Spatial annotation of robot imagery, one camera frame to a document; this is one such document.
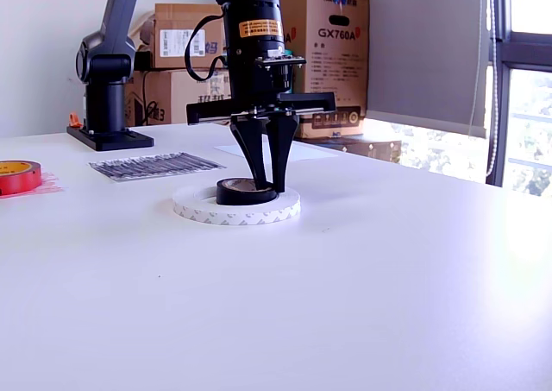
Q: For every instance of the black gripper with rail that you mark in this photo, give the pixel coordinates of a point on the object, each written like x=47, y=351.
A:
x=241, y=106

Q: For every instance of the small black tape roll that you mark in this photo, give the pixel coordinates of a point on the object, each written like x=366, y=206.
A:
x=233, y=197

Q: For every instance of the red 3M tape roll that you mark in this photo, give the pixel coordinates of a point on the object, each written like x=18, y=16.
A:
x=17, y=181

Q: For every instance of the dark grey Piper robot arm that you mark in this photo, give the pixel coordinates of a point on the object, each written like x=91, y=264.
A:
x=108, y=63

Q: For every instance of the wide white tape roll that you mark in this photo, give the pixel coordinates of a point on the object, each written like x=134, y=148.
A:
x=241, y=218

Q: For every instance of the blank white paper sheet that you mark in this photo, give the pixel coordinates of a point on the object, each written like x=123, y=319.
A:
x=310, y=153

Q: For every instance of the wide brown printed carton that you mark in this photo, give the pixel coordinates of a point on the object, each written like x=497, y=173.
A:
x=172, y=97

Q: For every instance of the tall GX760A cardboard box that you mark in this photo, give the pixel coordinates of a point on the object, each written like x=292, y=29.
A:
x=336, y=63

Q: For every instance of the paper with black scribble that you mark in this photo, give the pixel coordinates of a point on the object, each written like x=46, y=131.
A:
x=146, y=166

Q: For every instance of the cardboard box with shipping label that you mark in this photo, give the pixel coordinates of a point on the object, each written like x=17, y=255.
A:
x=172, y=20

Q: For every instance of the tan paper bag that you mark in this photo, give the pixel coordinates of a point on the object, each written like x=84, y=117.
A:
x=144, y=33

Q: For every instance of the grey roller window blind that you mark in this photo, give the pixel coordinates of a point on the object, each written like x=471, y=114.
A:
x=431, y=41

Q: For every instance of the orange clamp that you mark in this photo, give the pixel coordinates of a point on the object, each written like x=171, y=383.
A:
x=75, y=120

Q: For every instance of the paper with red scribble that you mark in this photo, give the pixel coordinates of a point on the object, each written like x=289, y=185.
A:
x=54, y=188

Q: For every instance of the wrist camera board with bracket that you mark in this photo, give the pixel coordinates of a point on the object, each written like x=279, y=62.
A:
x=280, y=61

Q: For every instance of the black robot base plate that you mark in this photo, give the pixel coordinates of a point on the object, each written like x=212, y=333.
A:
x=125, y=140

